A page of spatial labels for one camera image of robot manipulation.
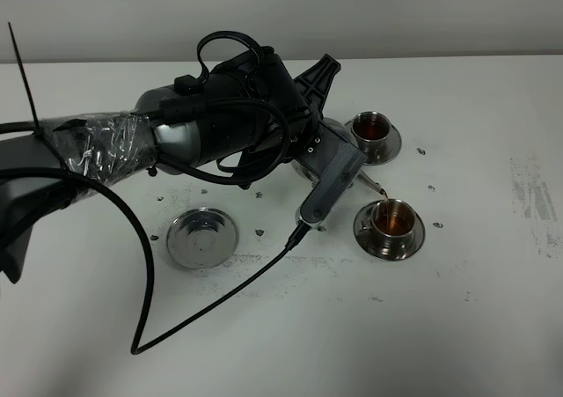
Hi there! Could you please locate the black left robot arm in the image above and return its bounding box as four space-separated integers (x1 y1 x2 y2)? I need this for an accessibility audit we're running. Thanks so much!
1 47 340 283

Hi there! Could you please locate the stainless steel teacup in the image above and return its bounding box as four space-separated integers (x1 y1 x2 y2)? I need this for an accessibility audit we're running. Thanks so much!
350 111 391 155
354 199 417 247

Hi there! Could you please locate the steel teapot saucer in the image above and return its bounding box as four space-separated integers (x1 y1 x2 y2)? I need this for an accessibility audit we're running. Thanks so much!
166 208 238 270

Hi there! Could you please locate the far stainless steel saucer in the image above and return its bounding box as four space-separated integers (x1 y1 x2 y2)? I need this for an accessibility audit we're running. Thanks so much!
345 119 402 165

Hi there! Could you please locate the near stainless steel saucer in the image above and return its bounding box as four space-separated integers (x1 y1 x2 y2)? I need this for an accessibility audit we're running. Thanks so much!
355 211 426 261

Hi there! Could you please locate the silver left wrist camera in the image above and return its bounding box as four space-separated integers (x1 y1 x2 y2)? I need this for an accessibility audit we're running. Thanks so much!
295 121 367 228

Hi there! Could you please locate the black left camera cable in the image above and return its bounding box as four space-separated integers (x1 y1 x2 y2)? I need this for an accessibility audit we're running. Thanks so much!
0 30 311 356

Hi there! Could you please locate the stainless steel teapot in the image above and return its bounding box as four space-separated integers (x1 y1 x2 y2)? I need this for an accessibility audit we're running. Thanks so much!
291 118 386 203

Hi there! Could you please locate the stainless steel saucer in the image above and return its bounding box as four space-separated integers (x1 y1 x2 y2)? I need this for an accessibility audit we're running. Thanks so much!
355 211 426 261
345 119 402 165

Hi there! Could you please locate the near stainless steel teacup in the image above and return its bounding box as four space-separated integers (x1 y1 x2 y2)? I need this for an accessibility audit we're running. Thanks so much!
354 199 417 247

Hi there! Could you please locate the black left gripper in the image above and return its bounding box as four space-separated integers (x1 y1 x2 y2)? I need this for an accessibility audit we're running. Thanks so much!
259 53 341 151

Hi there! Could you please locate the far stainless steel teacup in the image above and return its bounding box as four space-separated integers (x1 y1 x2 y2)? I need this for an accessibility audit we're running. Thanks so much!
350 111 391 155

